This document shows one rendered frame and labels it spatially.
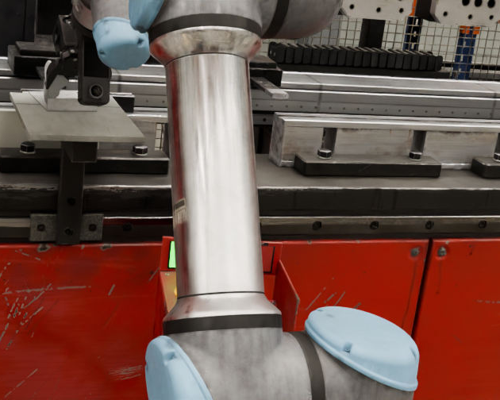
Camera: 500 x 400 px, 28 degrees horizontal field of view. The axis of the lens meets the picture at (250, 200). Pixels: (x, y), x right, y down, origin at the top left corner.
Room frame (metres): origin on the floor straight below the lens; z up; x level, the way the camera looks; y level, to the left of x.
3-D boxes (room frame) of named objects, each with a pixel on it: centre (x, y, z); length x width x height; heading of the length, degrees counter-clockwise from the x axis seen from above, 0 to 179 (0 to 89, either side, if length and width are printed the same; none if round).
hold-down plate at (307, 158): (1.90, -0.22, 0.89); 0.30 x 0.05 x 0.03; 111
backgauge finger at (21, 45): (1.88, 0.42, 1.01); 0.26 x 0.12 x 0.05; 21
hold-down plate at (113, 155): (1.69, 0.30, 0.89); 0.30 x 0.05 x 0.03; 111
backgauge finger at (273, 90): (2.04, 0.01, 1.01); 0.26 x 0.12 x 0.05; 21
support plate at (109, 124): (1.59, 0.31, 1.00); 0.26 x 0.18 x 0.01; 21
